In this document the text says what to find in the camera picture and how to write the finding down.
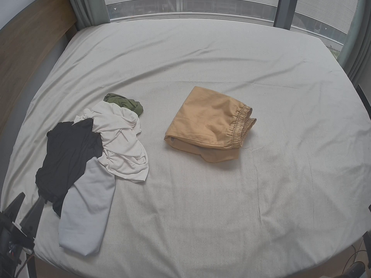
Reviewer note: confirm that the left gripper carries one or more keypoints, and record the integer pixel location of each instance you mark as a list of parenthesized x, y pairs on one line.
[(11, 231)]

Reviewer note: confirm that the green garment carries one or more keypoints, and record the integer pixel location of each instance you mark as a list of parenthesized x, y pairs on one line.
[(127, 102)]

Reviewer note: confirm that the white garment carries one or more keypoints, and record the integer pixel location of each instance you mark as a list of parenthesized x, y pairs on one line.
[(121, 143)]

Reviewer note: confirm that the grey-green curtain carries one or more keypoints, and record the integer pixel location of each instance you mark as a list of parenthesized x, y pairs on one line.
[(87, 1), (358, 39)]

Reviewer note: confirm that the tan shorts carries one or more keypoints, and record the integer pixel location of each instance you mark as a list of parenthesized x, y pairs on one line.
[(205, 117)]

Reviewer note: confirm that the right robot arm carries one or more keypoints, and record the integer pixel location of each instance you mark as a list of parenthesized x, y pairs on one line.
[(356, 271)]

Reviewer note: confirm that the bed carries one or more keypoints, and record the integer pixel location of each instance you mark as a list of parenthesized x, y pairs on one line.
[(203, 198)]

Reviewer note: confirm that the black garment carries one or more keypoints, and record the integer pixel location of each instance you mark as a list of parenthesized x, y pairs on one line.
[(69, 152)]

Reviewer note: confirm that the pale grey garment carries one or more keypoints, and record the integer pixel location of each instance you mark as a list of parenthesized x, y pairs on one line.
[(84, 210)]

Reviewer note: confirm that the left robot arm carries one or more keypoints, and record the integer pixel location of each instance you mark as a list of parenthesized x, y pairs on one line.
[(7, 265)]

